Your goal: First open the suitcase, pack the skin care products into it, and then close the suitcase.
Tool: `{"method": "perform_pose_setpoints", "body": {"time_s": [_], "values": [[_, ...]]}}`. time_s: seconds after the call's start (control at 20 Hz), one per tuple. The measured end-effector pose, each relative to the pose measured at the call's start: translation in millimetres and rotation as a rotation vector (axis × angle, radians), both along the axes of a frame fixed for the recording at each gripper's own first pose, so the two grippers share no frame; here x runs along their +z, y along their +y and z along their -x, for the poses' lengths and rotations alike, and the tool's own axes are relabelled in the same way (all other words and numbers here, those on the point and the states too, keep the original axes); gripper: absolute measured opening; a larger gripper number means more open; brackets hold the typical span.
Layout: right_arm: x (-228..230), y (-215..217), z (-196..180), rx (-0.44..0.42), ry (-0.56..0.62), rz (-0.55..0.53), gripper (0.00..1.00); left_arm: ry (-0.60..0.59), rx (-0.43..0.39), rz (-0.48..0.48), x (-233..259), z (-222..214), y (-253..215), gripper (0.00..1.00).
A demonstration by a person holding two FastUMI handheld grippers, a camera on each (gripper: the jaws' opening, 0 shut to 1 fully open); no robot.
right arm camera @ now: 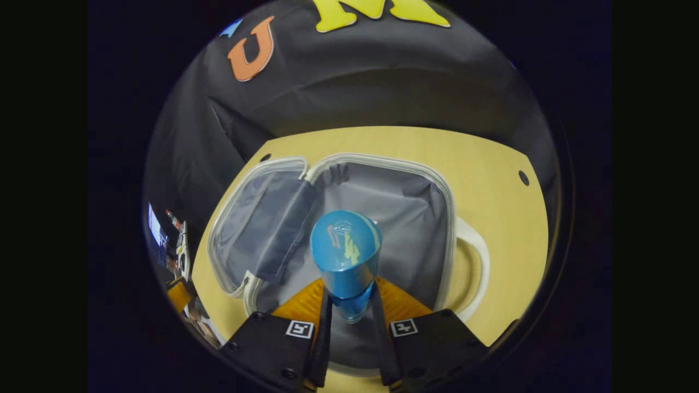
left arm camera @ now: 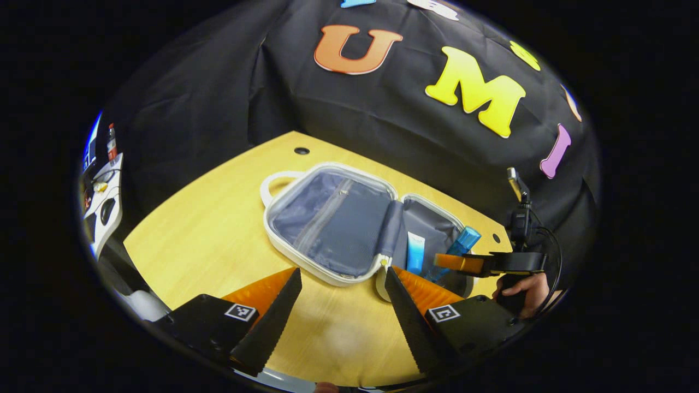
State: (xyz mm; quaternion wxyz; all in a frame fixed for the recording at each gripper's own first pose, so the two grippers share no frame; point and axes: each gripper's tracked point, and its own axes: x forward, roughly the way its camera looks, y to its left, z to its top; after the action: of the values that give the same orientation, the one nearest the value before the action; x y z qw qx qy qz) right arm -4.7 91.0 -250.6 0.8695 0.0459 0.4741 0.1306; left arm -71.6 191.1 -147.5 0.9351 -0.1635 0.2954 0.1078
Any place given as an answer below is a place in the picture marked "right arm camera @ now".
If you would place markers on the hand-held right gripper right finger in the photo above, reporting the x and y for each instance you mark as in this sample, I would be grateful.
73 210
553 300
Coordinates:
382 344

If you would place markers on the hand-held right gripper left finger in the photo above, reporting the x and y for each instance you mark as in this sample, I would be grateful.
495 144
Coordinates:
323 338

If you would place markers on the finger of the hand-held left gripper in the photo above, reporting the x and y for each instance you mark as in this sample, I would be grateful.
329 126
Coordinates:
179 295

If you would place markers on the blue skin care bottle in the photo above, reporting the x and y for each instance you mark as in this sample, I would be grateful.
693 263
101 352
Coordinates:
344 245

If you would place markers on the white suitcase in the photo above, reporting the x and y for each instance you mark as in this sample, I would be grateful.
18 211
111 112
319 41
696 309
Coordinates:
393 218

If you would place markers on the blue lit screen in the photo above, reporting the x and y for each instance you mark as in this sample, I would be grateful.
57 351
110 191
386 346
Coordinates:
157 229

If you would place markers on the black backdrop cloth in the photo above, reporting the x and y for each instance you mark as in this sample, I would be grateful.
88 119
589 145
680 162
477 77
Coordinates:
355 82

